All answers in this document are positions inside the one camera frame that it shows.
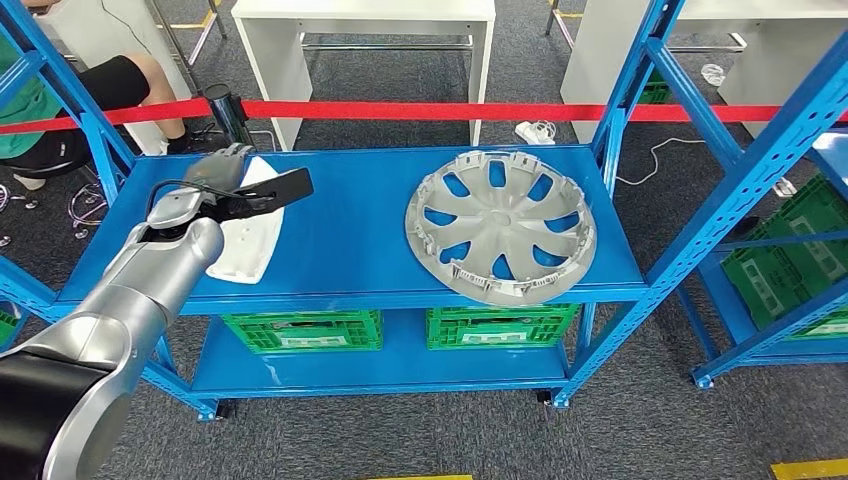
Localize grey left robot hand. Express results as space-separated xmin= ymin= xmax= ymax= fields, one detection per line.
xmin=182 ymin=142 xmax=256 ymax=200

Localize white curved plastic part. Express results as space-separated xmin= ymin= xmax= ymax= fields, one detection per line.
xmin=205 ymin=155 xmax=286 ymax=286

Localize blue metal shelf rack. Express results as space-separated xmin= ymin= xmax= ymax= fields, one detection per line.
xmin=0 ymin=301 xmax=33 ymax=354
xmin=692 ymin=129 xmax=848 ymax=392
xmin=0 ymin=0 xmax=848 ymax=423

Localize red barrier belt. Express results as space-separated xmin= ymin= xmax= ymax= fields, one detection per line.
xmin=0 ymin=97 xmax=213 ymax=137
xmin=241 ymin=99 xmax=848 ymax=125

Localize person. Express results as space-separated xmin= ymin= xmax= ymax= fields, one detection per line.
xmin=0 ymin=0 xmax=200 ymax=193

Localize black stool with chrome base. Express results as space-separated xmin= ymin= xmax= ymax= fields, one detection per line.
xmin=0 ymin=178 xmax=111 ymax=250

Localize white table with metal rails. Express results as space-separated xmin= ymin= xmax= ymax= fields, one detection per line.
xmin=230 ymin=0 xmax=497 ymax=152
xmin=33 ymin=0 xmax=193 ymax=157
xmin=559 ymin=0 xmax=848 ymax=144

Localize grey wheel hubcap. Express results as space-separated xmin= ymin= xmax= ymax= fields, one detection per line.
xmin=404 ymin=150 xmax=598 ymax=307

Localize white power strip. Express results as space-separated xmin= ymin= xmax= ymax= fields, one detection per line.
xmin=515 ymin=120 xmax=556 ymax=147

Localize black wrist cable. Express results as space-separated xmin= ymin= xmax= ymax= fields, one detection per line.
xmin=145 ymin=178 xmax=266 ymax=223

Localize black stanchion post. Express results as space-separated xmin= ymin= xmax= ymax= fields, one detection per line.
xmin=201 ymin=82 xmax=256 ymax=148

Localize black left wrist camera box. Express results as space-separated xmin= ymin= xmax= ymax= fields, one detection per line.
xmin=198 ymin=166 xmax=315 ymax=223

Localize white power cable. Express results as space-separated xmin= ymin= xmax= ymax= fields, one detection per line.
xmin=616 ymin=137 xmax=707 ymax=187

